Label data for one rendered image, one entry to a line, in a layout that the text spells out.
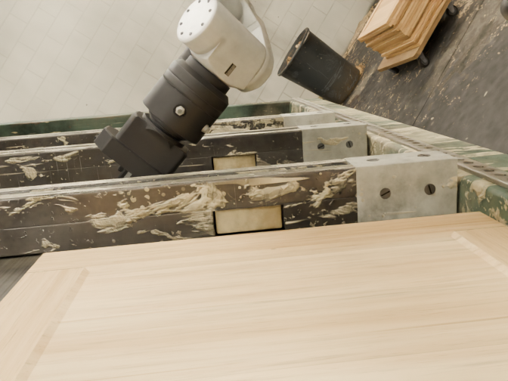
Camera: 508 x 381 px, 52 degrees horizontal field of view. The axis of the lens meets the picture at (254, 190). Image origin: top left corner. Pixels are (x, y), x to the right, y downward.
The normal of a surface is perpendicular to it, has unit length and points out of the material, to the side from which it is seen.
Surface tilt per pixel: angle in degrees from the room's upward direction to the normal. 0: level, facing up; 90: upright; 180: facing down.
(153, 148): 90
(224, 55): 121
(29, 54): 90
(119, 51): 90
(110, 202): 90
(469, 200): 36
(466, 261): 54
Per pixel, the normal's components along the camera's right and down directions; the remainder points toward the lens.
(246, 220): 0.08, 0.23
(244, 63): 0.47, 0.51
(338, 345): -0.07, -0.97
